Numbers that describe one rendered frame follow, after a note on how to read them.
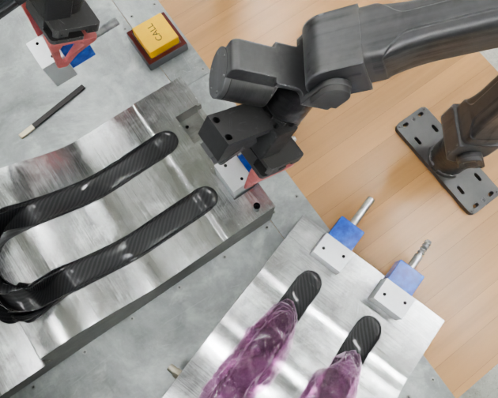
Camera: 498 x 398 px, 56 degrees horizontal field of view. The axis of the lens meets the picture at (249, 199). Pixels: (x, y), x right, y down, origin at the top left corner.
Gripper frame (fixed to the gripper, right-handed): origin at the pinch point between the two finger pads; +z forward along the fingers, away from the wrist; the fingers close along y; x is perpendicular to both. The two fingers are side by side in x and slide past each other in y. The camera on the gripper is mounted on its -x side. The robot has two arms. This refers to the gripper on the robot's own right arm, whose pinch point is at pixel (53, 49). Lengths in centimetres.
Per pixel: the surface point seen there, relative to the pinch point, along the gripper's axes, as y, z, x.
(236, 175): 30.1, -2.5, 11.8
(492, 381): 109, 58, 93
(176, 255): 34.2, 6.6, 1.4
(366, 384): 64, 2, 12
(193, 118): 16.8, 2.3, 15.0
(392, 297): 57, -4, 21
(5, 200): 15.4, 9.5, -14.0
